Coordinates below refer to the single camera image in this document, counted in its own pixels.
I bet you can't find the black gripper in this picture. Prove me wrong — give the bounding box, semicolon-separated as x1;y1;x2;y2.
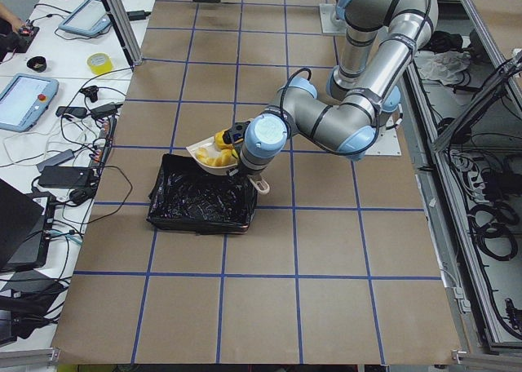
222;120;251;148

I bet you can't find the beige plastic dustpan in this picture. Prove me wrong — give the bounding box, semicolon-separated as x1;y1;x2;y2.
185;133;271;197

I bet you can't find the toy croissant bread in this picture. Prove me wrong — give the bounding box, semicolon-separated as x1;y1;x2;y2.
196;148;235;167

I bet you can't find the yellow toy potato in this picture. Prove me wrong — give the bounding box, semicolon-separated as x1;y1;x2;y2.
214;131;233;150

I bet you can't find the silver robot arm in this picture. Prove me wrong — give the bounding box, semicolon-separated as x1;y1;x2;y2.
233;0;438;175

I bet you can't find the bin with black bag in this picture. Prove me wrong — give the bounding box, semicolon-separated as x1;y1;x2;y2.
147;153;258;234

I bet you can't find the black small adapter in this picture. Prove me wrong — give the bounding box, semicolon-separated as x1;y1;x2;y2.
126;10;151;21

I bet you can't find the power strip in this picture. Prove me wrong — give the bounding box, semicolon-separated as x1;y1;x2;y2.
90;116;117;170

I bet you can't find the upper blue teach pendant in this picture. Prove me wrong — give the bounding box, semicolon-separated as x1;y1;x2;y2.
58;0;111;38

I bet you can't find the blue teach pendant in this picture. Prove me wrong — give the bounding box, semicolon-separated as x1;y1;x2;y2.
1;73;59;132
58;0;111;38

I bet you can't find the yellow tape roll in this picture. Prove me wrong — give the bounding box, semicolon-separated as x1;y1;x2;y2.
86;52;113;76

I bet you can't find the black power adapter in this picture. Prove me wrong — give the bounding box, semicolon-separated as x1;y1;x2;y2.
38;166;94;188

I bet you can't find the small black bowl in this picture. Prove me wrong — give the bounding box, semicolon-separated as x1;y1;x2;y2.
26;55;47;73

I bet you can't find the lower blue teach pendant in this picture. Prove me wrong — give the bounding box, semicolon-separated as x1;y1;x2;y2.
1;73;59;132

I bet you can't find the crumpled white cloth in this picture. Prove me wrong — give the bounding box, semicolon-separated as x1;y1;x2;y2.
414;51;471;86

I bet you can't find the black laptop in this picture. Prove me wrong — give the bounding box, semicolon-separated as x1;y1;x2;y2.
1;181;56;273

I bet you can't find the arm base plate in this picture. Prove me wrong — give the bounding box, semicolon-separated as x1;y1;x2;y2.
319;3;347;36
365;127;401;157

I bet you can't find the aluminium frame post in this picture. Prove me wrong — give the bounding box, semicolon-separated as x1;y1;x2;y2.
100;0;143;69

